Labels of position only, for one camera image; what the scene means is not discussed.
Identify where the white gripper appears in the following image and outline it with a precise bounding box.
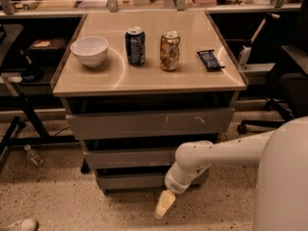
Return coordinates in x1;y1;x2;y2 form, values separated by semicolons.
154;162;196;218

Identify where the grey bottom drawer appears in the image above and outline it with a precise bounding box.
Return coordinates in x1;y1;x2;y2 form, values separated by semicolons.
94;167;168;192

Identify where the grey drawer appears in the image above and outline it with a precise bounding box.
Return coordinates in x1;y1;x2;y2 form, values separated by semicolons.
66;108;235;140
94;167;168;192
84;147;176;169

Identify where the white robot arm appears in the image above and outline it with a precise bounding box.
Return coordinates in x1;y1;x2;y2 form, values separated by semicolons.
155;116;308;231

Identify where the grey middle drawer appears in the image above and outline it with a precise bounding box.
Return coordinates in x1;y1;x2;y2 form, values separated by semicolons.
84;147;176;169

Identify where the grey top drawer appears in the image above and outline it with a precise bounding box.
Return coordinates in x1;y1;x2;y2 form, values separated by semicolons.
66;108;235;140

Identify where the grey drawer cabinet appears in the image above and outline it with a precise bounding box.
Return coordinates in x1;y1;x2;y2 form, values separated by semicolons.
50;9;249;196

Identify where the plastic water bottle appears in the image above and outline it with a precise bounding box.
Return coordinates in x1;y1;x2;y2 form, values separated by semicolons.
24;144;44;167

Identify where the white shoe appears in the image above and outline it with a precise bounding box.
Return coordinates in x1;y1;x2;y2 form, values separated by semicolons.
0;218;39;231

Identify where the dark blue snack bar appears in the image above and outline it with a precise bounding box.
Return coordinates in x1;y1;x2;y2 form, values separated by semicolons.
197;49;224;71

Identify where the orange soda can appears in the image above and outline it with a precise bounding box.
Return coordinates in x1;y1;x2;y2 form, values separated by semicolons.
160;31;180;71

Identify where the black office chair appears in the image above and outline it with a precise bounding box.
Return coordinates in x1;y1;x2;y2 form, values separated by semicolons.
237;0;308;134

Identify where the blue soda can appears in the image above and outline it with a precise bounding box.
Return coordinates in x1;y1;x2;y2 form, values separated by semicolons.
125;26;145;65

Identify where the white ceramic bowl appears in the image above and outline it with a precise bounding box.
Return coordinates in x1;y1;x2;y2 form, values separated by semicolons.
70;37;109;67

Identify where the white handheld tool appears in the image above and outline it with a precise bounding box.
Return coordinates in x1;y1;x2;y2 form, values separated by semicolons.
238;13;280;68

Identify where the black joystick device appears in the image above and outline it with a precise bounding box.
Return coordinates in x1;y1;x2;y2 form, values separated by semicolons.
19;49;44;83

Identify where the black box with label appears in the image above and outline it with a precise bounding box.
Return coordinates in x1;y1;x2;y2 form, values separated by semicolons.
28;38;67;62

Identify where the black desk frame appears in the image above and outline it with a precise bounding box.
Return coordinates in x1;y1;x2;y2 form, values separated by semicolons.
0;23;80;173

